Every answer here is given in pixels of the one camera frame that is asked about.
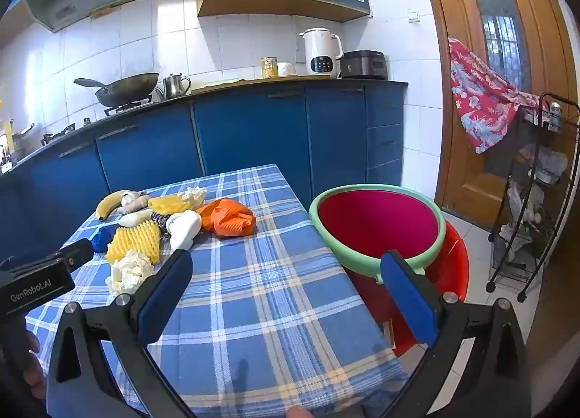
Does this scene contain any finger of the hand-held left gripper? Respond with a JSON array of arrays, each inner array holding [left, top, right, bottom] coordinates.
[[45, 238, 95, 274]]

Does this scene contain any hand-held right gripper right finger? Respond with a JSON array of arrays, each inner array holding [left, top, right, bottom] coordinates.
[[380, 250, 531, 418]]

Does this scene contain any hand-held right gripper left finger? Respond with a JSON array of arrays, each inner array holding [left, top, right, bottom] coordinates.
[[46, 248, 195, 418]]

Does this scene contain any blue plastic bag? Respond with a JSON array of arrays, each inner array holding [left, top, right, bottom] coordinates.
[[90, 224, 119, 254]]

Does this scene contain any white paper ball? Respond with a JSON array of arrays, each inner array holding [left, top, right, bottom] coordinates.
[[105, 249, 156, 296], [180, 186, 208, 209]]

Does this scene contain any red bucket with green rim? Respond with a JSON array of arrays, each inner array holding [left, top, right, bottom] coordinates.
[[309, 183, 447, 285]]

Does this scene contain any orange plastic bag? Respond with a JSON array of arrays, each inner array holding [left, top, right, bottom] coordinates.
[[196, 198, 257, 238]]

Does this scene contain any person's left hand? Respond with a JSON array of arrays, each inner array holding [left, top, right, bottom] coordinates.
[[25, 330, 48, 401]]

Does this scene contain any red plastic stool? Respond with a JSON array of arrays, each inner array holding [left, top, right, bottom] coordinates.
[[349, 221, 471, 357]]

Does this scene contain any yellow banana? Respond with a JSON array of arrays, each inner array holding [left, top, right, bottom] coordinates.
[[95, 190, 133, 221]]

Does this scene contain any ginger root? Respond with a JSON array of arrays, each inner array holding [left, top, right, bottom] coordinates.
[[119, 195, 152, 216]]

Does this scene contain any blue plaid tablecloth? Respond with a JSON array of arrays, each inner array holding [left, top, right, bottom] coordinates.
[[25, 164, 411, 418]]

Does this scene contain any small steel pot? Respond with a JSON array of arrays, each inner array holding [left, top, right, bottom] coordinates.
[[11, 123, 36, 160]]

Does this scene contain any black gas stove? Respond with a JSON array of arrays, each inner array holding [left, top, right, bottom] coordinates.
[[40, 100, 155, 147]]

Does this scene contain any wooden door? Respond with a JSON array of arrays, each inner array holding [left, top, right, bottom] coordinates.
[[414, 0, 580, 228]]

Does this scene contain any black wok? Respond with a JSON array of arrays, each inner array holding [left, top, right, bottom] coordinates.
[[74, 73, 160, 108]]

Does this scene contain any blue base cabinet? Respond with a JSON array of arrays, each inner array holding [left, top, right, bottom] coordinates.
[[0, 80, 409, 265]]

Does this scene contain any white plastic bag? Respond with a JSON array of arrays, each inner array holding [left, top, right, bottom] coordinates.
[[521, 144, 568, 185]]

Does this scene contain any steel kettle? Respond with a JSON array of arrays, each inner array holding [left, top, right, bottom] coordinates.
[[154, 74, 192, 99]]

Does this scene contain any red floral cloth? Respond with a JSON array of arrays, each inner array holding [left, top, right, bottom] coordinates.
[[448, 37, 540, 154]]

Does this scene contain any dark rice cooker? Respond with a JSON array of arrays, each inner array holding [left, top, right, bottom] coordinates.
[[340, 50, 389, 80]]

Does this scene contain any white soy milk maker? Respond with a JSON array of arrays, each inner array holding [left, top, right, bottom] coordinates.
[[299, 27, 344, 79]]

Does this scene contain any black wire rack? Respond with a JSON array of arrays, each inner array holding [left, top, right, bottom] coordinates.
[[487, 92, 580, 303]]

